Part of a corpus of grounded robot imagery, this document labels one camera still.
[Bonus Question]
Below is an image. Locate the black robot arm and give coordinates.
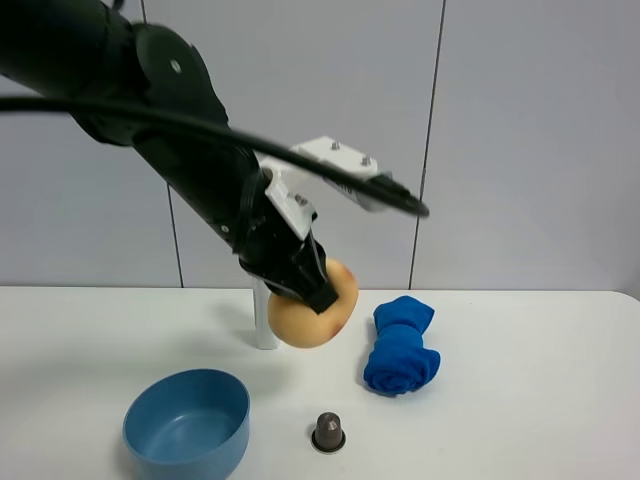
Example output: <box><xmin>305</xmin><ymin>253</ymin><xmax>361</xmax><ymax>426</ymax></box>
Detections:
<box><xmin>1</xmin><ymin>1</ymin><xmax>338</xmax><ymax>313</ymax></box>

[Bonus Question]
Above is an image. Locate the blue bowl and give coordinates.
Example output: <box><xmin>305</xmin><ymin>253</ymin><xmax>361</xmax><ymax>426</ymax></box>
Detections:
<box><xmin>122</xmin><ymin>369</ymin><xmax>251</xmax><ymax>479</ymax></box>

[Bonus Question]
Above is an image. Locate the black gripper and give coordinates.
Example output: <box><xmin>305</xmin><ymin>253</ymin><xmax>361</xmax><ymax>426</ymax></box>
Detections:
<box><xmin>234</xmin><ymin>189</ymin><xmax>339</xmax><ymax>314</ymax></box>

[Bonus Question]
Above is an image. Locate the rolled blue towel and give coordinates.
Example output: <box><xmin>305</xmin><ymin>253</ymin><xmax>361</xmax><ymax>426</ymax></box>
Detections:
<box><xmin>363</xmin><ymin>295</ymin><xmax>441</xmax><ymax>396</ymax></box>

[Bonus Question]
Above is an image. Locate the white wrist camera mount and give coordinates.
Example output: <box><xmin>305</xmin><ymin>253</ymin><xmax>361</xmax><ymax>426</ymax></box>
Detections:
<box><xmin>259</xmin><ymin>135</ymin><xmax>396</xmax><ymax>239</ymax></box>

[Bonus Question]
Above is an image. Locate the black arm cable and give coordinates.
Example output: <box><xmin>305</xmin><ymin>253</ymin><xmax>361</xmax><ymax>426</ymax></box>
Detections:
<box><xmin>0</xmin><ymin>95</ymin><xmax>432</xmax><ymax>219</ymax></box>

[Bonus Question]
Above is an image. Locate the brown coffee capsule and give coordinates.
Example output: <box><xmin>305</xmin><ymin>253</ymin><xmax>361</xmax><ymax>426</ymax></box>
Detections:
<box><xmin>311</xmin><ymin>412</ymin><xmax>346</xmax><ymax>453</ymax></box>

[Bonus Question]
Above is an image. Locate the tan spotted potato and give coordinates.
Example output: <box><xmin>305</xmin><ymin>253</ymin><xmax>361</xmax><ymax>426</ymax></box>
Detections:
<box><xmin>268</xmin><ymin>258</ymin><xmax>359</xmax><ymax>349</ymax></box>

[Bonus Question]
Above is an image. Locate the white bottle blue cap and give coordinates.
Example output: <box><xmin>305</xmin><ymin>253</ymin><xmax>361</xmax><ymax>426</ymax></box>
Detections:
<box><xmin>252</xmin><ymin>278</ymin><xmax>280</xmax><ymax>350</ymax></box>

